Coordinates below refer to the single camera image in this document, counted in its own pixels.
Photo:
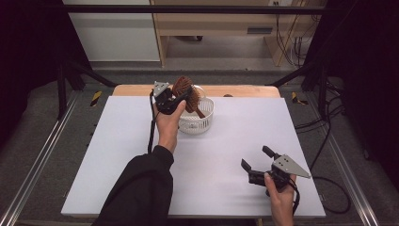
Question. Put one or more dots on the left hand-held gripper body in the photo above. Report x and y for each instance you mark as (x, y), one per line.
(163, 100)

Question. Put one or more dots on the brown wooden hairbrush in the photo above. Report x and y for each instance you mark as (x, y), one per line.
(182, 84)

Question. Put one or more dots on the black horizontal frame bar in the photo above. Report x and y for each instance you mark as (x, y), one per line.
(188, 9)

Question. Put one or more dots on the person's left hand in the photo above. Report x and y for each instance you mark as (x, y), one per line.
(167, 128)

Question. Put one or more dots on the light wooden desk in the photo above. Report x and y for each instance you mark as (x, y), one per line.
(219, 25)

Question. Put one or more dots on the person's right hand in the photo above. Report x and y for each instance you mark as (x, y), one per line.
(282, 207)

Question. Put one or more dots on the aluminium floor rail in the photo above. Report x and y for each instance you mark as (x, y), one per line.
(34, 169)
(348, 175)

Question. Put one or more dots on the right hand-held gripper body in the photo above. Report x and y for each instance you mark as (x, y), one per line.
(287, 168)

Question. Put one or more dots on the white cabinet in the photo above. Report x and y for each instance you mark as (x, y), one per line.
(119, 34)

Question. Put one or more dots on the white perforated plastic basket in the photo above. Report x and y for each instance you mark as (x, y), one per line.
(196, 124)

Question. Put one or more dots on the black frame stand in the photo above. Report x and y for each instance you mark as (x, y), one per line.
(62, 91)
(321, 91)

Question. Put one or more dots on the yellow black floor tape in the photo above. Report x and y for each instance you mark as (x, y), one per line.
(96, 98)
(296, 99)

